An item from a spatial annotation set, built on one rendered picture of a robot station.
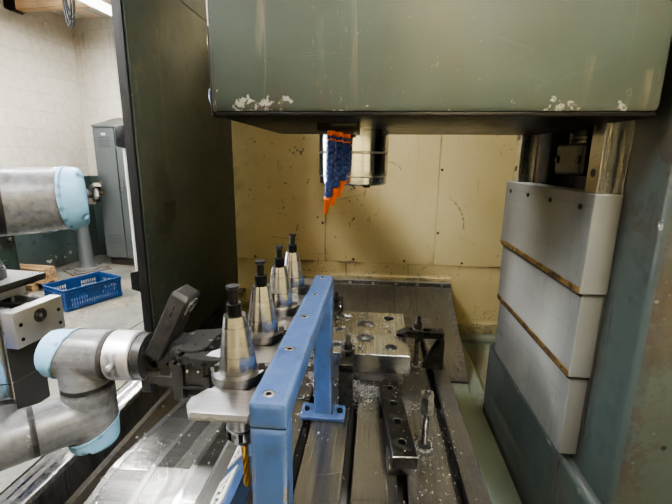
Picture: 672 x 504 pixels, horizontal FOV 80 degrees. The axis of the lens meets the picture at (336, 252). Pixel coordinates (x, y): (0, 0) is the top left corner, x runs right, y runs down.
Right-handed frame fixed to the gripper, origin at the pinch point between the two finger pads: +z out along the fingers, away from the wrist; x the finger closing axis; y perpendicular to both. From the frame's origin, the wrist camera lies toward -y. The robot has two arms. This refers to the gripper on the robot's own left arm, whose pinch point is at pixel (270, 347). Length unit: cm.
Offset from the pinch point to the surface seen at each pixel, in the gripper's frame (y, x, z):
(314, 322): -2.7, -3.3, 6.1
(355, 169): -24.3, -35.1, 10.7
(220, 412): -2.0, 18.3, -0.4
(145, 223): -8, -62, -55
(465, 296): 42, -143, 61
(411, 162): -24, -144, 32
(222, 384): -2.4, 13.9, -1.8
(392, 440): 23.9, -11.6, 18.7
